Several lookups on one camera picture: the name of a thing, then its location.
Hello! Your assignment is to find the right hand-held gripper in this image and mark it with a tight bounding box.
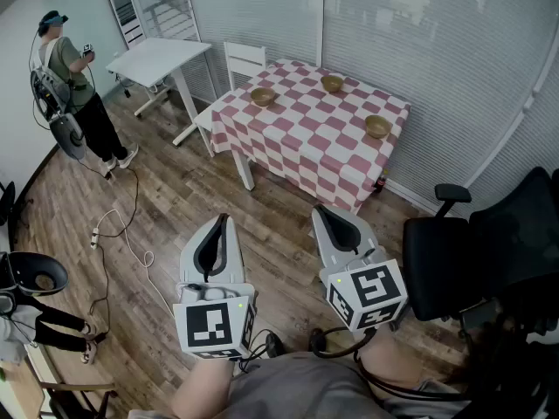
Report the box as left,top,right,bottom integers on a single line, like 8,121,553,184
312,205,410,333

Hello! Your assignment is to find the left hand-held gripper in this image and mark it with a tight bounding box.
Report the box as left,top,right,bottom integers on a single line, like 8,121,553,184
173,213,259,361

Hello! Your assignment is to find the brown bowl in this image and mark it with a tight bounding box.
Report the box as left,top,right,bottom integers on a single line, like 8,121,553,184
320,74,345,93
364,114,392,140
250,86,277,107

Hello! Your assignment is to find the person's right forearm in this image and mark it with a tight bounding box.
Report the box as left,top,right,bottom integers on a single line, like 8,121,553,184
357,333,438,391

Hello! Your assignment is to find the person's left forearm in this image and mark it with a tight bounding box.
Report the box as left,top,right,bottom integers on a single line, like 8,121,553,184
168,358,237,419

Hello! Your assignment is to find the white table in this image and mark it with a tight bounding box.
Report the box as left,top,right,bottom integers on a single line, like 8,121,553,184
230,148,257,191

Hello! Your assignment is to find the red white checked tablecloth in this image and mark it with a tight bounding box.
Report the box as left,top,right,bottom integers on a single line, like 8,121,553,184
210,58,411,216

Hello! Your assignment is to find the black office chair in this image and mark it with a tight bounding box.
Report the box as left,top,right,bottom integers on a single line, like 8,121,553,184
0,180,17,227
401,166,559,344

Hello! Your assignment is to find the person's grey shirt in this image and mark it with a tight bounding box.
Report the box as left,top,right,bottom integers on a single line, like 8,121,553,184
128,351,473,419

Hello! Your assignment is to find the wooden chair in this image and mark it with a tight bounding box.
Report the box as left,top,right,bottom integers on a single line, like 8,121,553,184
38,381,119,419

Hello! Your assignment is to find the white chair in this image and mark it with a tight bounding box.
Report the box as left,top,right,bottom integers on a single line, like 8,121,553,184
193,40,268,159

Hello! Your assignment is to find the white desk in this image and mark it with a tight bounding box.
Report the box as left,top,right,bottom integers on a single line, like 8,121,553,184
105,37,214,148

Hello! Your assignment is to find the thin black cable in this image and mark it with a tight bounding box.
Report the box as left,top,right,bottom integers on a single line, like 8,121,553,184
238,328,287,373

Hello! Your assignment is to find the thick black cable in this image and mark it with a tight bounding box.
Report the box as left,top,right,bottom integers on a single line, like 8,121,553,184
308,326,473,403

